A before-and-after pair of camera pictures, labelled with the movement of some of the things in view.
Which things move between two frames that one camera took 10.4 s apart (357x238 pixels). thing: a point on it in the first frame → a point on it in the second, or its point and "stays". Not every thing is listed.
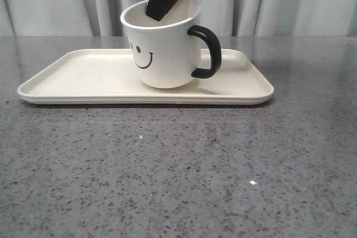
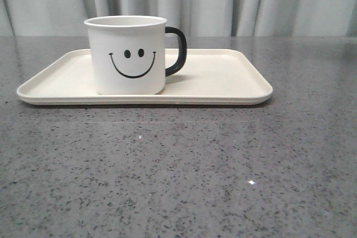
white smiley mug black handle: (167, 52) → (128, 54)
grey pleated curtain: (232, 3) stays
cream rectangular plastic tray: (111, 76) stays
